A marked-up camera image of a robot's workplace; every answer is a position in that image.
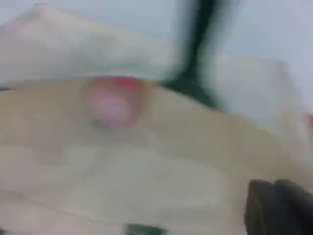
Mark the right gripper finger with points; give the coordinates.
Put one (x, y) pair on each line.
(264, 210)
(300, 213)

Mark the pink toy peach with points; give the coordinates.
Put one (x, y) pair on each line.
(112, 107)

